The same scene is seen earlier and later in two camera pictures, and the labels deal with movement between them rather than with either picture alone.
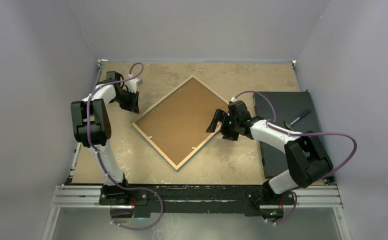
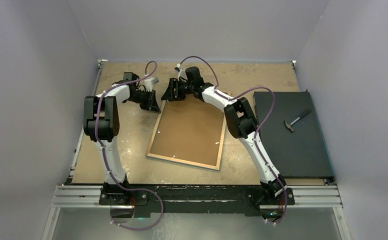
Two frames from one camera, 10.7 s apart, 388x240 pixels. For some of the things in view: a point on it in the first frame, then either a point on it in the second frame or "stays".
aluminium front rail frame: [306, 197] stays
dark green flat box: [294, 110] stays
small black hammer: [289, 125] stays
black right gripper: [220, 115] -> [170, 95]
